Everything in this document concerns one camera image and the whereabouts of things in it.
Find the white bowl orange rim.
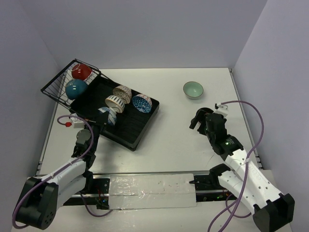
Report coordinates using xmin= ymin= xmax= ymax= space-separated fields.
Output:
xmin=105 ymin=95 xmax=125 ymax=114

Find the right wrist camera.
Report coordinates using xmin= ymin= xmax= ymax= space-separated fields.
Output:
xmin=214 ymin=102 xmax=228 ymax=118

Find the white taped sheet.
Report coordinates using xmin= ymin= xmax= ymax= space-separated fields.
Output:
xmin=109 ymin=174 xmax=197 ymax=210

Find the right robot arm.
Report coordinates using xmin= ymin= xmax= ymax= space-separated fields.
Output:
xmin=189 ymin=108 xmax=295 ymax=232

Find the blue triangle patterned bowl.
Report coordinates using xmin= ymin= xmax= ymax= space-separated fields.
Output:
xmin=132 ymin=94 xmax=153 ymax=113

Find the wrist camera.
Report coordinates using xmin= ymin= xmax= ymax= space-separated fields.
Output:
xmin=65 ymin=113 xmax=84 ymax=129
xmin=214 ymin=102 xmax=228 ymax=118

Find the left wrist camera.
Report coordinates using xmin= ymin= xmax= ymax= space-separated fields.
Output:
xmin=65 ymin=113 xmax=84 ymax=129

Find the brown patterned bowl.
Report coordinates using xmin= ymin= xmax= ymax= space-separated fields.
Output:
xmin=112 ymin=85 xmax=132 ymax=104

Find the teal bowl tan inside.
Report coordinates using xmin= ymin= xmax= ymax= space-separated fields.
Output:
xmin=65 ymin=79 xmax=88 ymax=100

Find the red floral bowl white inside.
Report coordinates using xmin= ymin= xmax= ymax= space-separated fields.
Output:
xmin=71 ymin=63 xmax=92 ymax=81

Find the mint green bowl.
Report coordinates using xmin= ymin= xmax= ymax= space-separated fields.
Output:
xmin=183 ymin=81 xmax=204 ymax=100

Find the black plastic drain tray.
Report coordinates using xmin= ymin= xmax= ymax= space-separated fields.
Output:
xmin=69 ymin=75 xmax=159 ymax=151

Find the black wire dish rack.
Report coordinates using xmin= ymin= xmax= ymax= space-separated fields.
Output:
xmin=40 ymin=58 xmax=101 ymax=109

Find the black mounting rail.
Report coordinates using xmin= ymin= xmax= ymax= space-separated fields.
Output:
xmin=64 ymin=174 xmax=230 ymax=210

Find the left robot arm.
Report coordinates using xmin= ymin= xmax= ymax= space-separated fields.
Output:
xmin=12 ymin=112 xmax=109 ymax=230

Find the blue floral bowl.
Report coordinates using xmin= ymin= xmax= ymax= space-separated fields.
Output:
xmin=98 ymin=107 xmax=117 ymax=126

